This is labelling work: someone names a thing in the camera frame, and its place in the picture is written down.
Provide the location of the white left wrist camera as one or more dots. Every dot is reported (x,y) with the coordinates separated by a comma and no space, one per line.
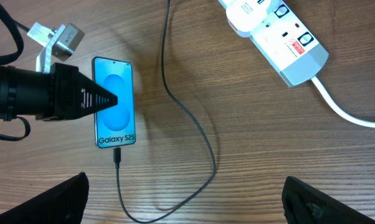
(60,43)

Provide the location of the white power extension strip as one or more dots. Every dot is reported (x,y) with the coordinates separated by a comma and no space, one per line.
(289,46)

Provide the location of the white USB charger plug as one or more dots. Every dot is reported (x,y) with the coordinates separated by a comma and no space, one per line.
(245,15)

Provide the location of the blue screen Galaxy smartphone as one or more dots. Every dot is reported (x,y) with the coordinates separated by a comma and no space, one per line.
(115,126)

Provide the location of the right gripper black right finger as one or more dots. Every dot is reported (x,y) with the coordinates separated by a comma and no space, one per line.
(304,204)

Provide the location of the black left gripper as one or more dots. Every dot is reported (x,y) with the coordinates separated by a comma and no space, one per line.
(62,94)

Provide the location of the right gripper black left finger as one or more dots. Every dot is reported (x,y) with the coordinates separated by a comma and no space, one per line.
(64,203)

